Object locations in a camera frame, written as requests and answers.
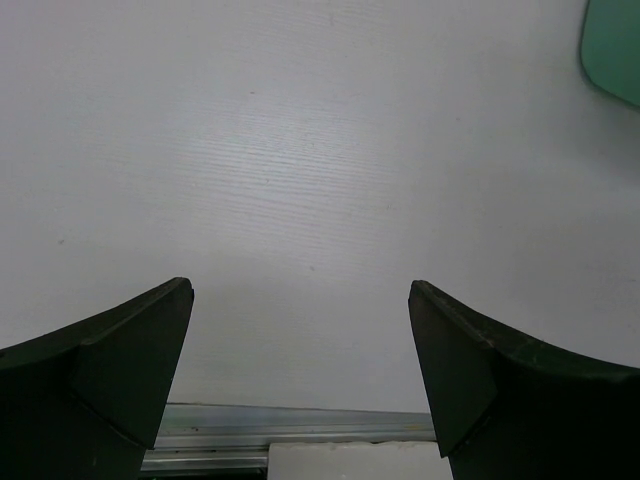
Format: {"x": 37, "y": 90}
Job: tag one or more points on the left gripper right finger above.
{"x": 506, "y": 405}

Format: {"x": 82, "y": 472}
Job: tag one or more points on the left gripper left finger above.
{"x": 86, "y": 401}

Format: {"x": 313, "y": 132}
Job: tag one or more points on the green plastic bin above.
{"x": 609, "y": 48}

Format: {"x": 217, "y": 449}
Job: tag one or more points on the aluminium frame rail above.
{"x": 232, "y": 442}

